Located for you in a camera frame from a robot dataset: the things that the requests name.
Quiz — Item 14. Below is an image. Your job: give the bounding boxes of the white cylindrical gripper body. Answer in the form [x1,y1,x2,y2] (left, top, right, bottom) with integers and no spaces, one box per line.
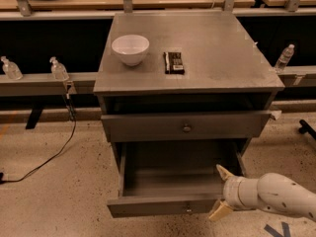
[223,176,259,209]

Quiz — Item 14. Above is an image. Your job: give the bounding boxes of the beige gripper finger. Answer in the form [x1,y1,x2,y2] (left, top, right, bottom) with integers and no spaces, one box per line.
[216,164,234,182]
[208,199,234,222]

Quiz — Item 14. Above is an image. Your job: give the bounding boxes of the grey drawer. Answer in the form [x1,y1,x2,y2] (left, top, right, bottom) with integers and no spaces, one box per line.
[108,139,245,217]
[102,111,272,142]

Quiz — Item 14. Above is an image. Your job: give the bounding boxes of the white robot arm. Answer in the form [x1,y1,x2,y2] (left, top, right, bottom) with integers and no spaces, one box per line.
[209,164,316,221]

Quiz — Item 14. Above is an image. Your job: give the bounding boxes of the grey wooden drawer cabinet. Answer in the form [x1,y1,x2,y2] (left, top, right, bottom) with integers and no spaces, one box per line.
[94,12,284,153]

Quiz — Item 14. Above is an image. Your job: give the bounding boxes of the grey top drawer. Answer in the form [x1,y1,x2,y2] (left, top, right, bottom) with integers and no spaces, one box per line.
[102,111,272,142]

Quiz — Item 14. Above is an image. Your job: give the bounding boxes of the black chair base leg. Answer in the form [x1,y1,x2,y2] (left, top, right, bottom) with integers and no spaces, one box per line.
[298,119,316,140]

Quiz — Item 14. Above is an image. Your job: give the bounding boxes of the black snack bar packet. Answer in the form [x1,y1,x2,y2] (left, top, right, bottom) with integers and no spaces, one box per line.
[163,52,185,75]

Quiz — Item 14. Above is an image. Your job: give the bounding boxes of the clear plastic water bottle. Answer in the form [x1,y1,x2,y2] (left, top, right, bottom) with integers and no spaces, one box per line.
[275,44,294,73]

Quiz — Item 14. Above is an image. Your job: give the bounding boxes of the white ceramic bowl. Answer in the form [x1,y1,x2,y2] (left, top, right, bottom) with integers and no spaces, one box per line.
[112,35,150,66]

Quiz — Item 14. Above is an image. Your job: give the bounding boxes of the clear pump bottle near cabinet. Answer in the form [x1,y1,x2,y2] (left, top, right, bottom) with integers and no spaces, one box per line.
[49,56,69,81]

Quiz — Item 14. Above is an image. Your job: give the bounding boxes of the clear pump bottle far left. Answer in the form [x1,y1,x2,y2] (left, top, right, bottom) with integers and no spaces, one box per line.
[1,56,23,80]

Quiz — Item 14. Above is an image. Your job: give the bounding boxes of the grey metal rail bench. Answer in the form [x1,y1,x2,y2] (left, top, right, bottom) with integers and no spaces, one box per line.
[0,72,97,97]

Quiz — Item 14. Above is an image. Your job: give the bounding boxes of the black power cable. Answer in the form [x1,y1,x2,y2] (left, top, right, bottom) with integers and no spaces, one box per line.
[0,82,78,185]

